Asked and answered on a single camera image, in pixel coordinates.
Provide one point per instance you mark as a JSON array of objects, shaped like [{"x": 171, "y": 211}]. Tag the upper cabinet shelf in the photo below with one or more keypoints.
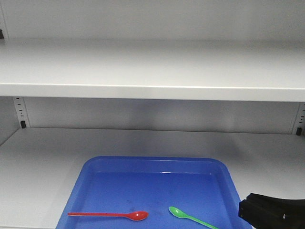
[{"x": 177, "y": 70}]

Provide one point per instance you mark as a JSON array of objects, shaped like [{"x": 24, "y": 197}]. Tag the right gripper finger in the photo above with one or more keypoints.
[{"x": 264, "y": 212}]

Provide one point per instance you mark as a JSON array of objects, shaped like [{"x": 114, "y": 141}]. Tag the red plastic spoon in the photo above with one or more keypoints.
[{"x": 135, "y": 216}]

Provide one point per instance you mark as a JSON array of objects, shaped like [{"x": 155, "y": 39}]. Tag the blue plastic tray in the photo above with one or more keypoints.
[{"x": 200, "y": 187}]

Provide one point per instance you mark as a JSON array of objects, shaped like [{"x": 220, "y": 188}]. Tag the green plastic spoon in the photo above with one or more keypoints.
[{"x": 182, "y": 215}]

